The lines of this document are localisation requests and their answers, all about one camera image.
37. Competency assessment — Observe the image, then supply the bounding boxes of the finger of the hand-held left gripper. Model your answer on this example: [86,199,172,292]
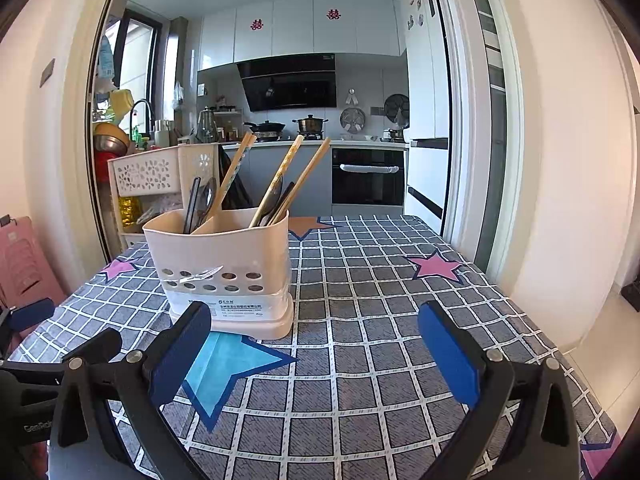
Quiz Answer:
[0,327,123,386]
[0,297,56,333]

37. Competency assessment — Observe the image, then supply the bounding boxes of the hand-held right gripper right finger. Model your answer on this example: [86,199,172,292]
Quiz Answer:
[417,301,583,480]

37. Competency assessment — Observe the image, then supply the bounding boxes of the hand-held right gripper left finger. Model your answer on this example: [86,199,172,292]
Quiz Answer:
[50,301,213,480]

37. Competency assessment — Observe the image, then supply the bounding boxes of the white plastic utensil holder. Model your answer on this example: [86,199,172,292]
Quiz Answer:
[142,207,296,341]

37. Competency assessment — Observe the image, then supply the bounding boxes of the black handled utensil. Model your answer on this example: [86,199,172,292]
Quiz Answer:
[267,181,297,226]
[182,176,202,235]

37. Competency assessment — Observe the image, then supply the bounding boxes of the dark metal spoon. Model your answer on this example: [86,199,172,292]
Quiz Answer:
[257,174,284,227]
[197,177,218,228]

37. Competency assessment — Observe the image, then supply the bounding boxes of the blue dotted wooden chopstick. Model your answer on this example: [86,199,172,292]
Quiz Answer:
[200,132,253,231]

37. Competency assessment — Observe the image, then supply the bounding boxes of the pink folding stool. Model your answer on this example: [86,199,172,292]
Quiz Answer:
[0,216,66,306]

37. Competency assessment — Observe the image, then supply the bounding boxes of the grey checked star tablecloth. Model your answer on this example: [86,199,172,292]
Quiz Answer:
[10,214,618,480]

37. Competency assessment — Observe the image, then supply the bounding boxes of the gold foil bag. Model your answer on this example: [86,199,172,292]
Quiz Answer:
[117,196,143,233]

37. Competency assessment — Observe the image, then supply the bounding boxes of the clear plastic bags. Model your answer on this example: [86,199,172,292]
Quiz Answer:
[137,195,183,223]

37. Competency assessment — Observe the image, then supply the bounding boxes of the white plastic storage cart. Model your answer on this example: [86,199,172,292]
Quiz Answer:
[107,142,221,251]

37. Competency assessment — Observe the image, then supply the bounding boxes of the black trash bag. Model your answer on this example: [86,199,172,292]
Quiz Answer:
[217,145,253,211]

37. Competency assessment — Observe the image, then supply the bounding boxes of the steel mixing bowl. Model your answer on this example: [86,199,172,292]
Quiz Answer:
[93,122,132,158]

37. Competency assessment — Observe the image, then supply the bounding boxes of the black built-in oven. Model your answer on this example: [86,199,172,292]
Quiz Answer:
[331,147,406,207]

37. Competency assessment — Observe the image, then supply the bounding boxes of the grey kitchen counter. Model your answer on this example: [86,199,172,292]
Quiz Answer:
[220,140,408,216]

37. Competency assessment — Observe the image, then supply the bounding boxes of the yellow bowl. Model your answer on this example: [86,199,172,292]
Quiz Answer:
[107,89,133,121]

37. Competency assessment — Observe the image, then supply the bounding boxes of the black kitchen faucet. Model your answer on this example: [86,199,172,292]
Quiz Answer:
[130,99,156,141]

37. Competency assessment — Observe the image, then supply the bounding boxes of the glass kettle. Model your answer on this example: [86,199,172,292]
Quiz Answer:
[196,106,218,143]

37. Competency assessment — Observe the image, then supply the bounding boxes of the countertop spice rack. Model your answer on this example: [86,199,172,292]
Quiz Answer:
[216,105,246,142]

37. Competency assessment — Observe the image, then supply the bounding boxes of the black wok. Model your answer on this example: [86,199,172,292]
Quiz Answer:
[243,120,287,138]

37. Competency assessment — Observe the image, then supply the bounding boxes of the white refrigerator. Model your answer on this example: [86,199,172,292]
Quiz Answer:
[399,0,451,236]

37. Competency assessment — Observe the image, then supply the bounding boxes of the steel cooking pot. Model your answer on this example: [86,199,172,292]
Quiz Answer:
[292,114,329,136]

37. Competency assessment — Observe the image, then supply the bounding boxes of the kitchen window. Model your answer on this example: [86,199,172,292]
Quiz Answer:
[112,15,162,136]

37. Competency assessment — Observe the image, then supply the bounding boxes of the black range hood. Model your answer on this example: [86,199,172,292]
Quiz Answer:
[236,53,337,112]

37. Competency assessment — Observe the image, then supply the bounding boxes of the white upper cabinets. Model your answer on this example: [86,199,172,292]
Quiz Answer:
[197,0,408,71]

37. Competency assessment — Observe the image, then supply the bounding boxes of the white sliding door frame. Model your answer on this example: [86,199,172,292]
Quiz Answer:
[440,0,526,281]

